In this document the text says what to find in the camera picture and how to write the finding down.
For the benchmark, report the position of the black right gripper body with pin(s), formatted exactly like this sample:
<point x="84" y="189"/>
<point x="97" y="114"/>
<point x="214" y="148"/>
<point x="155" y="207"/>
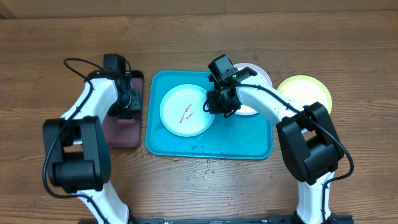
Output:
<point x="221" y="105"/>

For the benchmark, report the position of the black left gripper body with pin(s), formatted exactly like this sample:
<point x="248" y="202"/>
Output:
<point x="131" y="101"/>

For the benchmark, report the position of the light blue plate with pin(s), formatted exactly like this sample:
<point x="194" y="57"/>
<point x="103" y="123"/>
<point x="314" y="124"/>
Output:
<point x="181" y="111"/>

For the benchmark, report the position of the yellow green plate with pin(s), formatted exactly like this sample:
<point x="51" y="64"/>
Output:
<point x="307" y="90"/>

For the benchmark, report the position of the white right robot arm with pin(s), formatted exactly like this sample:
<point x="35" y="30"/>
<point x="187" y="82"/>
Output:
<point x="310" y="146"/>

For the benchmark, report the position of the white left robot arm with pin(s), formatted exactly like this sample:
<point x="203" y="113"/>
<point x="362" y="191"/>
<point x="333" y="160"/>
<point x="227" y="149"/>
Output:
<point x="77" y="159"/>

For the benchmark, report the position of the dark red water tray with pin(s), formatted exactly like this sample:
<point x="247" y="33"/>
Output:
<point x="125" y="135"/>

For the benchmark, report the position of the teal plastic tray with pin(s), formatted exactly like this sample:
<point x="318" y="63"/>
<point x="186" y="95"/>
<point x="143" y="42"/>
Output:
<point x="236" y="137"/>

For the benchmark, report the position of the pink white plate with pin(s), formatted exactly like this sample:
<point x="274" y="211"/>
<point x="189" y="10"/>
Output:
<point x="245" y="110"/>

